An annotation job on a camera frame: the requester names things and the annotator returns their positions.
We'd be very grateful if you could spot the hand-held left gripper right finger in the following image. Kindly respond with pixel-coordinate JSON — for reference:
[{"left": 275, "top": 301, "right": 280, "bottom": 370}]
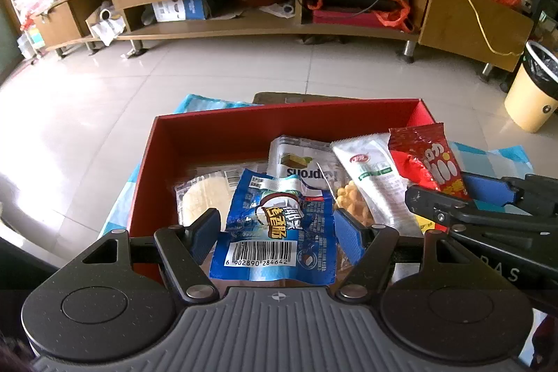
[{"left": 333, "top": 208, "right": 463, "bottom": 305}]

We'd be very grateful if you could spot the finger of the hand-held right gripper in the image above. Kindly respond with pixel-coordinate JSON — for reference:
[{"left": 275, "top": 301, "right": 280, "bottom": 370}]
[
  {"left": 405, "top": 184, "right": 558, "bottom": 233},
  {"left": 462, "top": 174, "right": 558, "bottom": 218}
]

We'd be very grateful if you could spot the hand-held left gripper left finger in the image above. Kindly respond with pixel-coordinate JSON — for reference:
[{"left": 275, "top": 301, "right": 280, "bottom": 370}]
[{"left": 65, "top": 207, "right": 221, "bottom": 305}]

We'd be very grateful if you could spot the clear rice cake packet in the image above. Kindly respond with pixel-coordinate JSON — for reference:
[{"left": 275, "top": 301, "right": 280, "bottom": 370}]
[{"left": 174, "top": 172, "right": 238, "bottom": 233}]

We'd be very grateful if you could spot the red gummy packet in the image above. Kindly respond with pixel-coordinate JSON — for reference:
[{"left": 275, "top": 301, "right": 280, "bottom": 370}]
[{"left": 388, "top": 123, "right": 472, "bottom": 200}]

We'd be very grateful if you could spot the blue sausage packet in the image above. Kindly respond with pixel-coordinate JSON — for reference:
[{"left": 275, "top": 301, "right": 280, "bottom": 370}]
[{"left": 209, "top": 168, "right": 338, "bottom": 283}]

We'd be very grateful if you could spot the red cardboard box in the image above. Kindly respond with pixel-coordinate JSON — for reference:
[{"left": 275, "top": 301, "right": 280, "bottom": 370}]
[{"left": 128, "top": 98, "right": 437, "bottom": 290}]

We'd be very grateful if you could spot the blue checked tablecloth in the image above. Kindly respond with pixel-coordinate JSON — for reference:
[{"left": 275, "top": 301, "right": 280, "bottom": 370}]
[{"left": 99, "top": 93, "right": 535, "bottom": 240}]

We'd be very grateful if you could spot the white printed snack packet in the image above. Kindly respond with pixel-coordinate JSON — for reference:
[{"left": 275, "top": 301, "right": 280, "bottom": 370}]
[{"left": 267, "top": 135, "right": 347, "bottom": 198}]

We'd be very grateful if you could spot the cream trash bin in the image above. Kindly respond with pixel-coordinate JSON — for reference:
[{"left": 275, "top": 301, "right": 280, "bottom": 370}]
[{"left": 504, "top": 41, "right": 558, "bottom": 133}]

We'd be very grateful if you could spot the wooden television stand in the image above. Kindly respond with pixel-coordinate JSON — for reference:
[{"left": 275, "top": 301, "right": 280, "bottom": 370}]
[{"left": 32, "top": 0, "right": 535, "bottom": 72}]

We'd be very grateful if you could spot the orange plastic bag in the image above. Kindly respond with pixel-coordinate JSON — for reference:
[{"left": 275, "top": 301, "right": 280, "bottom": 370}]
[{"left": 305, "top": 0, "right": 414, "bottom": 33}]

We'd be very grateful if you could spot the blue and white box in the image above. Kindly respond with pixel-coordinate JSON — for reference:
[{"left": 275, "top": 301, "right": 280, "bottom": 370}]
[{"left": 152, "top": 0, "right": 205, "bottom": 22}]

